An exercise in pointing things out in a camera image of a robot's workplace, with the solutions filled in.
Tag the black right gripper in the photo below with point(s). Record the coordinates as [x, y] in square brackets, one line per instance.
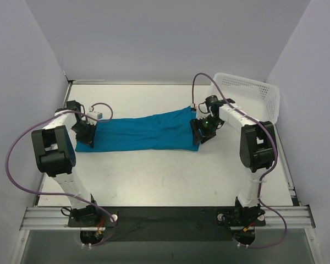
[202, 130]

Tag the white perforated plastic basket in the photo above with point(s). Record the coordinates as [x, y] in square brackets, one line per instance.
[259, 100]

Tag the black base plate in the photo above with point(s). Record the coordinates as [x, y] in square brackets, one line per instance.
[165, 224]

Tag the aluminium mounting rail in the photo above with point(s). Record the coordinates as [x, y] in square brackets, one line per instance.
[57, 218]

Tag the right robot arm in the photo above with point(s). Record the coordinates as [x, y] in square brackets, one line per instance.
[257, 152]

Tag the teal t shirt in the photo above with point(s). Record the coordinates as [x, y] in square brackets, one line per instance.
[166, 131]

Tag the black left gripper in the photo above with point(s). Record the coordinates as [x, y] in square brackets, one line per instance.
[85, 132]

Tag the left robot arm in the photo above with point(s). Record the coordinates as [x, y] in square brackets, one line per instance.
[55, 156]

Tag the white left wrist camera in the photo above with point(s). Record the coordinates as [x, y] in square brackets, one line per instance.
[93, 116]

